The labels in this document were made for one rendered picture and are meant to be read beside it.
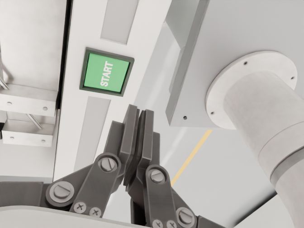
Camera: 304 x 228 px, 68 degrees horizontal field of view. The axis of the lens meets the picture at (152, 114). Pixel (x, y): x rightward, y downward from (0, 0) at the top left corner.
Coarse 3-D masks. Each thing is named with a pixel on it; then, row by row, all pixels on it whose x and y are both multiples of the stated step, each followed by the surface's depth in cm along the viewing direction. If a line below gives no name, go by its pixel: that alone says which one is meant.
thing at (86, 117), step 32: (96, 0) 22; (128, 0) 23; (160, 0) 23; (96, 32) 24; (128, 32) 25; (64, 96) 29; (96, 96) 30; (128, 96) 30; (64, 128) 32; (96, 128) 34; (64, 160) 37
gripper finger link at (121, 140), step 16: (128, 112) 13; (112, 128) 13; (128, 128) 12; (112, 144) 12; (128, 144) 11; (128, 160) 11; (64, 176) 10; (80, 176) 10; (48, 192) 9; (64, 192) 9; (112, 192) 11; (64, 208) 9
